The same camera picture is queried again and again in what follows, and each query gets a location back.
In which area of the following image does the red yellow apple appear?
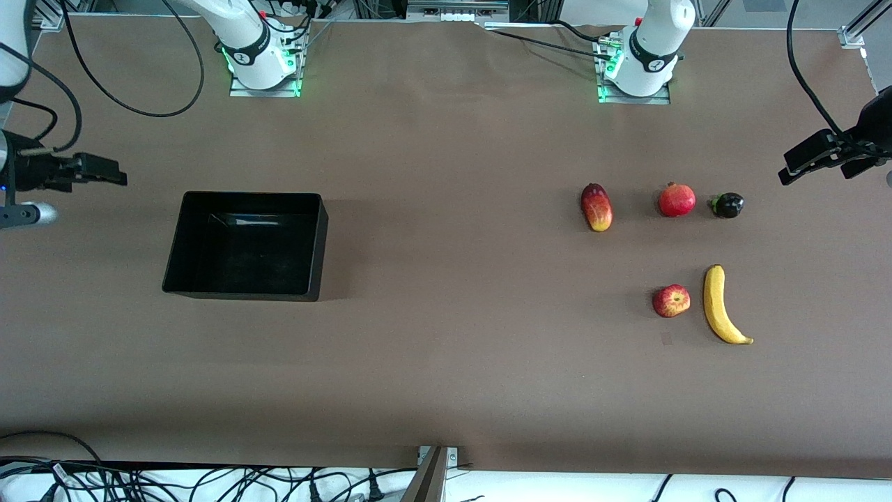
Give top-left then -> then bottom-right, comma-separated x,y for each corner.
652,284 -> 691,319

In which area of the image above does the black floor cable loop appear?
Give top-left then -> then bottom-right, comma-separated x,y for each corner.
0,430 -> 105,466

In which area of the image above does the black cable on table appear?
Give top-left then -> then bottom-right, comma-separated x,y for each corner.
484,21 -> 614,65

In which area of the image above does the yellow banana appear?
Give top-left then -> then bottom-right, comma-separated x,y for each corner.
702,264 -> 755,345

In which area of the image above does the black plastic box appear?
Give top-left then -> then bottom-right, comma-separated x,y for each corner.
162,192 -> 329,302

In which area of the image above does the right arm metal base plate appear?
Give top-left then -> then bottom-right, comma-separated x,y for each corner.
230,28 -> 302,98

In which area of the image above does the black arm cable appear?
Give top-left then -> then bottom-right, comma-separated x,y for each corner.
786,0 -> 854,140
0,0 -> 206,155

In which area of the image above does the red yellow mango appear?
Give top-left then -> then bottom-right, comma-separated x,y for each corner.
580,183 -> 614,232

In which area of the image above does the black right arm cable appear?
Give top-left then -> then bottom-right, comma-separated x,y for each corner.
0,0 -> 206,155

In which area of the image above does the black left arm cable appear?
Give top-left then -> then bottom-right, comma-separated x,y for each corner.
786,0 -> 854,140

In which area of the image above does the dark purple eggplant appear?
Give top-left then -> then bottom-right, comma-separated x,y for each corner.
709,192 -> 745,220

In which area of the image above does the silver device with white sockets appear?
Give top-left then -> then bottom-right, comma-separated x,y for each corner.
406,0 -> 509,23

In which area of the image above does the red pomegranate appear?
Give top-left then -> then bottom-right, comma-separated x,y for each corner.
658,182 -> 697,218

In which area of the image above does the aluminium profile post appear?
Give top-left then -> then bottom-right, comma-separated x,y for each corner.
401,446 -> 461,502

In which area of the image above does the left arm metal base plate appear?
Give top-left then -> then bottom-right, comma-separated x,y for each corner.
596,38 -> 671,105

